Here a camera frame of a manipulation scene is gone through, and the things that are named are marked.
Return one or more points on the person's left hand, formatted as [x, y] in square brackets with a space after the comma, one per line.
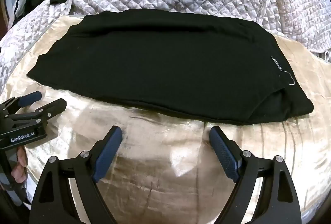
[19, 169]

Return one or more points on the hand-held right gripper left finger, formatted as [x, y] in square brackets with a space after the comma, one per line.
[110, 151]

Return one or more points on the beige satin bed sheet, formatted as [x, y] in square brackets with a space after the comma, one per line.
[160, 162]

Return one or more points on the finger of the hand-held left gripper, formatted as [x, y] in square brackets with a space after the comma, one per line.
[31, 97]
[54, 106]

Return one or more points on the black pants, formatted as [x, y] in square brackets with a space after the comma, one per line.
[155, 63]

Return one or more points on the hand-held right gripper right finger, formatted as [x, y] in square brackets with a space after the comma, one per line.
[223, 151]

